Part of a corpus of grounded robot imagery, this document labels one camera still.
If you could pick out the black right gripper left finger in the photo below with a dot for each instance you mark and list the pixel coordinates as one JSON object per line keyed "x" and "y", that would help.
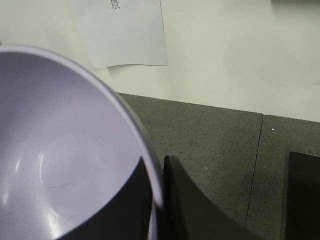
{"x": 125, "y": 217}

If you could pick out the black gas cooktop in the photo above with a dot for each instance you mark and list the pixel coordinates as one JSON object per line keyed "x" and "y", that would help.
{"x": 302, "y": 215}

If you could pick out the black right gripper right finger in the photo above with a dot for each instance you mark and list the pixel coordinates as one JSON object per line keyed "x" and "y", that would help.
{"x": 190, "y": 215}

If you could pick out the white paper sheet on wall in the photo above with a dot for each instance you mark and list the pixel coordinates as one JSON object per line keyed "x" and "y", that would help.
{"x": 121, "y": 32}

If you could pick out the lavender plastic bowl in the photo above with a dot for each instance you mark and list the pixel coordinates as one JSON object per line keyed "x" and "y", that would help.
{"x": 68, "y": 143}

